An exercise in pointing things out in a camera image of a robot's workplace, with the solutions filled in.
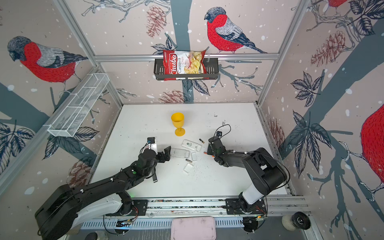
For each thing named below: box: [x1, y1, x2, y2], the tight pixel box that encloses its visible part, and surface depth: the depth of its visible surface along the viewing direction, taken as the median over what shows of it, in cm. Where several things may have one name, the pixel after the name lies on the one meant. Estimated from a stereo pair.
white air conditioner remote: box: [181, 139, 203, 152], surface depth 97 cm
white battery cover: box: [183, 163, 194, 174], surface depth 89 cm
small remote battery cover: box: [191, 152, 198, 161], surface depth 94 cm
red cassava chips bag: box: [163, 49, 209, 81], surface depth 89 cm
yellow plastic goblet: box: [171, 112, 186, 137], surface depth 97 cm
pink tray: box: [171, 216, 217, 240], surface depth 67 cm
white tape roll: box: [281, 211, 311, 231], surface depth 63 cm
